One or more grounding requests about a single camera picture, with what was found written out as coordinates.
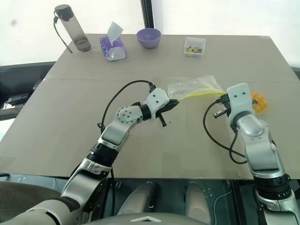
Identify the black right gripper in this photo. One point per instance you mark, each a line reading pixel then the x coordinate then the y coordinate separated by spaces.
pixel 225 103

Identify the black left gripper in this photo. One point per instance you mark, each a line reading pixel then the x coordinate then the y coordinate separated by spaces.
pixel 167 107

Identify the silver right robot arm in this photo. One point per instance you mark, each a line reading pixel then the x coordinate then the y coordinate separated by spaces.
pixel 260 150

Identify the black side desk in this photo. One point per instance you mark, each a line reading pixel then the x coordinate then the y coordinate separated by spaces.
pixel 21 77

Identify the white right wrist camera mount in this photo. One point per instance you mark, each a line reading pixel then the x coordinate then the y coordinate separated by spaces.
pixel 239 98

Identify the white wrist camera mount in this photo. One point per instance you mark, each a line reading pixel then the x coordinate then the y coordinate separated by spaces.
pixel 239 98
pixel 156 97

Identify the clear plastic zip bag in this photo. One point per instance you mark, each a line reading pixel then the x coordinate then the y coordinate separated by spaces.
pixel 197 85

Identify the clear box of coloured pieces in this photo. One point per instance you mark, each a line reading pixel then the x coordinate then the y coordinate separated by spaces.
pixel 194 48

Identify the orange snack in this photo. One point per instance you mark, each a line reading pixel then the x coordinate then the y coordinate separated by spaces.
pixel 260 104

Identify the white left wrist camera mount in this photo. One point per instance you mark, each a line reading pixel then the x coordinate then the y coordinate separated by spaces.
pixel 156 97

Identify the purple tissue pack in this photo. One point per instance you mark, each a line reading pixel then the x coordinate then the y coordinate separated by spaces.
pixel 114 48

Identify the grey rounded robot leg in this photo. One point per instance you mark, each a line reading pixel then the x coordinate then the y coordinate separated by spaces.
pixel 197 201
pixel 138 199

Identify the grey robot torso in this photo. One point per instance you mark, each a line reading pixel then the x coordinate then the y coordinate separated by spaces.
pixel 150 219

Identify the black vertical post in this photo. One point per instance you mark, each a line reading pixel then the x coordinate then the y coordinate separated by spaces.
pixel 147 12

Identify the purple bowl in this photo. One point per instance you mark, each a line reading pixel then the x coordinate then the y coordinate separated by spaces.
pixel 148 37

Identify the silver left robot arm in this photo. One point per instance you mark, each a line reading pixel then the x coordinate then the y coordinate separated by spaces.
pixel 117 131

